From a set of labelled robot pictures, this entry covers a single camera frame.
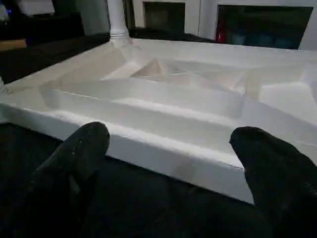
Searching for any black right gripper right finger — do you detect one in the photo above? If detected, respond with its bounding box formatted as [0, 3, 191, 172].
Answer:
[229, 126, 317, 238]

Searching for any black work mat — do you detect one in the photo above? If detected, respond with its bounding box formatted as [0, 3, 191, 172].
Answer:
[0, 12, 317, 238]

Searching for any red bottle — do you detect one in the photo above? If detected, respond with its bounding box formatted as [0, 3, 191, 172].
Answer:
[216, 20, 227, 43]

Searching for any white cabinet with glass doors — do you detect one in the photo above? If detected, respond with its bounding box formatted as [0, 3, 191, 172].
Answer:
[130, 0, 317, 51]

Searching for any white plastic table leg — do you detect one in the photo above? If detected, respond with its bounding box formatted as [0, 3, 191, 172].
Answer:
[106, 0, 131, 44]

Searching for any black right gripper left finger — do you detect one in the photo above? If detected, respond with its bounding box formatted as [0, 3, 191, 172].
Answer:
[0, 121, 111, 238]

